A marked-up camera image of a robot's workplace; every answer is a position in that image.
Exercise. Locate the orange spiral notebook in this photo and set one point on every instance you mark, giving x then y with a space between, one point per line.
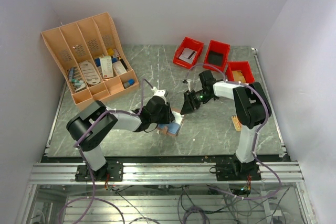
236 123

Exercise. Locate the red bin with white cards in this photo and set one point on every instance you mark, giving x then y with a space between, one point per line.
188 43

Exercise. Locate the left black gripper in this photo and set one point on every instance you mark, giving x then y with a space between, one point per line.
169 117

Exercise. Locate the white oval remote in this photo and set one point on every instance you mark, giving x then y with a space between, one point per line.
89 73

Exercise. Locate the white small box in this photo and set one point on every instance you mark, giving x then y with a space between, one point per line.
119 67

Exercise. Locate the red bin with black cards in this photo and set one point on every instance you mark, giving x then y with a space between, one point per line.
217 47

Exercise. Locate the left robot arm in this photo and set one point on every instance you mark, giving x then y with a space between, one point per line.
92 125

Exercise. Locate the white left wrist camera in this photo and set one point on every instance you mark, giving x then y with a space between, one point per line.
162 93

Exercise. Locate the aluminium rail frame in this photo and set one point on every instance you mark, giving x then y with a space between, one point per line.
63 174

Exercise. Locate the black cards stack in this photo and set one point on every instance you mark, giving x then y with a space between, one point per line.
215 58

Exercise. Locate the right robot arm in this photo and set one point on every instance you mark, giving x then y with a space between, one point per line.
252 111

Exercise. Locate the blue capped bottle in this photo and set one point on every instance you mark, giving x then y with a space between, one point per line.
129 83

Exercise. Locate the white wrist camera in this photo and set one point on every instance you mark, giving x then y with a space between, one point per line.
189 84
162 93

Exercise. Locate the red bin with gold cards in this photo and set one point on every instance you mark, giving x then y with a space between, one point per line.
242 66

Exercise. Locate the white red box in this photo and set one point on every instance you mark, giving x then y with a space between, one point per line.
106 67

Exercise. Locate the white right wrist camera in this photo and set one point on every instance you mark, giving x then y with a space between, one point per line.
189 84

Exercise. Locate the yellow small item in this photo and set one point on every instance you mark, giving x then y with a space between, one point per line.
111 52

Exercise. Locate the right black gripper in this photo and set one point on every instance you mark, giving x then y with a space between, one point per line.
188 107

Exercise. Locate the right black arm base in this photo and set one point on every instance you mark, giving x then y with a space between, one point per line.
233 171

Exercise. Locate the pens bundle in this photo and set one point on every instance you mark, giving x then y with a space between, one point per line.
76 81

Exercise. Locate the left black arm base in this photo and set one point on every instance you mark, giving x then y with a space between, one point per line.
112 172

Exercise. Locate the white cards stack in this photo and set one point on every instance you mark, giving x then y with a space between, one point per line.
188 55

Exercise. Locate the orange desk organizer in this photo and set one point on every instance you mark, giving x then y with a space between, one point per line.
89 54

